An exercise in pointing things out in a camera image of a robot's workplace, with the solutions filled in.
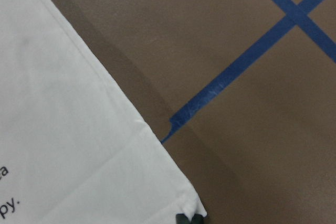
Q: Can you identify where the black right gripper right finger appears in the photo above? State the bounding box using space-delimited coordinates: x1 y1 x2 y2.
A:
191 214 207 224

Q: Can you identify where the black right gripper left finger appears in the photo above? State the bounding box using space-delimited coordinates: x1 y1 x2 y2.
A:
175 214 190 224

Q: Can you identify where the white long-sleeve printed shirt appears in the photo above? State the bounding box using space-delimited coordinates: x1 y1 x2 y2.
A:
1 0 207 223

